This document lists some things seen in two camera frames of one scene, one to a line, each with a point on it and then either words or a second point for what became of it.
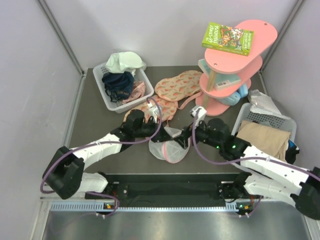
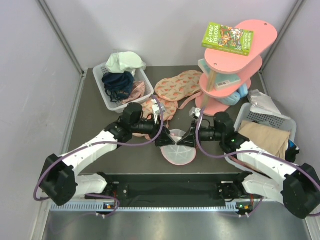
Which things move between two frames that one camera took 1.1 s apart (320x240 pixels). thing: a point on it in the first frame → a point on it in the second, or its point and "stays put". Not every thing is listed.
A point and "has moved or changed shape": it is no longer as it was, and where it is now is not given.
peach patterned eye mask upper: (172, 89) stays put
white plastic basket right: (244, 113) stays put
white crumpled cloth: (123, 62) stays put
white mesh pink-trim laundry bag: (172, 151) has moved or changed shape
